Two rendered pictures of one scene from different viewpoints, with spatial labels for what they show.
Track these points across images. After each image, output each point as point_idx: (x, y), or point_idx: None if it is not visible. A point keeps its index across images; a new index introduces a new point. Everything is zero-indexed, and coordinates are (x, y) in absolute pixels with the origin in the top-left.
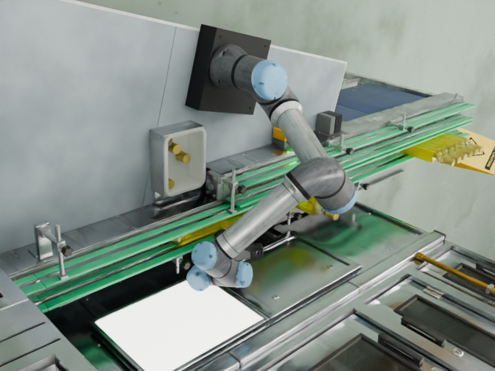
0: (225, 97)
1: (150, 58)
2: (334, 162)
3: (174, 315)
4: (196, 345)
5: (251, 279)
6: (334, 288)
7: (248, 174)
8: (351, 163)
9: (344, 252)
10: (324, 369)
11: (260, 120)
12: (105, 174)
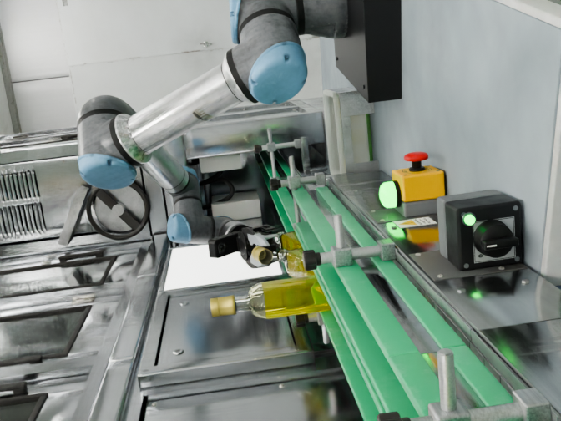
0: (346, 54)
1: None
2: (88, 101)
3: (232, 259)
4: (181, 262)
5: (170, 235)
6: (137, 342)
7: (328, 195)
8: (351, 335)
9: (211, 404)
10: (73, 323)
11: (420, 135)
12: None
